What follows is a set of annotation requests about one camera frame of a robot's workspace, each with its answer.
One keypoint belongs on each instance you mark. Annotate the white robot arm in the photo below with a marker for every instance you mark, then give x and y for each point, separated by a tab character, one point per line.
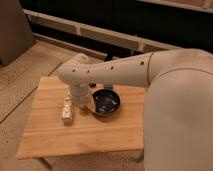
178	104

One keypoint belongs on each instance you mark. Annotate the black bowl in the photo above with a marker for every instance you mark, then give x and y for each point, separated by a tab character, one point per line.
106	102

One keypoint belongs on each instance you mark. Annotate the wooden table board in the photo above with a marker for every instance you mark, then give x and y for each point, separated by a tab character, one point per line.
45	134

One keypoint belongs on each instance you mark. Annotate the grey cabinet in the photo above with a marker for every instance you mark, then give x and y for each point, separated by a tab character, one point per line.
16	36

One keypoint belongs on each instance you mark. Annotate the white shelf rail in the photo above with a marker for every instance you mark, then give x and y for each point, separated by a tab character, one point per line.
97	33

